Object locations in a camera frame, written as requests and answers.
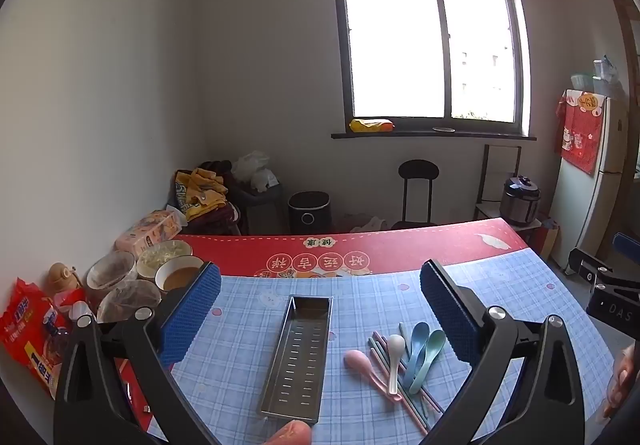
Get white spoon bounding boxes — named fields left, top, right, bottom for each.
left=386, top=334, right=407, bottom=398

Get person's right hand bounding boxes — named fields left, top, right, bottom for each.
left=602, top=344, right=640, bottom=421

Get blue spoon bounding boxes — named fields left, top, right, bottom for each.
left=402, top=321, right=432, bottom=391

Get red printed cloth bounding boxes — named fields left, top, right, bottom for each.
left=556, top=92, right=606, bottom=176

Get green spoon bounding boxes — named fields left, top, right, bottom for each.
left=409, top=329, right=447, bottom=396

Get dark red clothes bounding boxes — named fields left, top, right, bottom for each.
left=189, top=199, right=242, bottom=237

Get white cloth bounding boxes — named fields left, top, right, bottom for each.
left=350, top=216, right=388, bottom=233

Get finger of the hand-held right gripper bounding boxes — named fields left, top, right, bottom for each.
left=569, top=247, right=615, bottom=283
left=612, top=231, right=640, bottom=260

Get person's left hand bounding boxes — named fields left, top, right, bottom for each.
left=269, top=420, right=314, bottom=445

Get plastic wrapped bowl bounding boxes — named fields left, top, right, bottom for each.
left=86, top=250, right=137, bottom=298

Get red noodle packet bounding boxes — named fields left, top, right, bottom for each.
left=0, top=277, right=68, bottom=398

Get wooden door frame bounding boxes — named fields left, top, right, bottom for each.
left=612, top=0, right=640, bottom=181

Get black air fryer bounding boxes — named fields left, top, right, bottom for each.
left=287, top=191, right=332, bottom=236

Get black stool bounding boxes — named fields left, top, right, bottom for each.
left=390, top=159, right=441, bottom=231

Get orange tissue pack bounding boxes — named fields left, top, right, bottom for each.
left=115, top=209, right=188, bottom=256

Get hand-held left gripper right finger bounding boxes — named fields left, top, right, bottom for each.
left=417, top=259, right=587, bottom=445

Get perforated metal utensil tray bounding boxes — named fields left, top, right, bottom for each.
left=257, top=295, right=335, bottom=428

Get black frame rack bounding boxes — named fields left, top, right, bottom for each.
left=472, top=144, right=543, bottom=232

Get bowl of brown soup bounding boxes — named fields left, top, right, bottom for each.
left=155, top=257, right=206, bottom=293

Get pink spoon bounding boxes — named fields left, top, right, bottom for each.
left=344, top=350, right=403, bottom=402

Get grey bin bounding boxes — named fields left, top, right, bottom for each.
left=230, top=180, right=282, bottom=236

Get white fridge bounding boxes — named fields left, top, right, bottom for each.
left=547, top=90, right=631, bottom=251

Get yellow printed clothes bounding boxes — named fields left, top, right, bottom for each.
left=174, top=168, right=228, bottom=221

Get clear plastic container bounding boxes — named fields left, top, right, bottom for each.
left=592, top=56, right=621, bottom=98

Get white plastic bag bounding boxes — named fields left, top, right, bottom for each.
left=231, top=151, right=281, bottom=193

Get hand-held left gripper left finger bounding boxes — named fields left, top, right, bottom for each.
left=52, top=261, right=223, bottom=445

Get red printed table mat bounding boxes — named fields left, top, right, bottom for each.
left=115, top=218, right=531, bottom=438

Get dark framed window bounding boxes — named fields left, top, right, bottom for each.
left=327, top=0, right=538, bottom=142

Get blue plaid table mat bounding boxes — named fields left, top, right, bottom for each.
left=150, top=247, right=618, bottom=445

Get clear covered bowl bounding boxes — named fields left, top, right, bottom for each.
left=97, top=279, right=162, bottom=323

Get bowl of shredded food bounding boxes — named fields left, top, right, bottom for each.
left=136, top=240, right=193, bottom=281

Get cardboard box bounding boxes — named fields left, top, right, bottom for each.
left=532, top=219, right=561, bottom=258

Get yellow bag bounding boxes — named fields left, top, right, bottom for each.
left=349, top=118, right=396, bottom=133

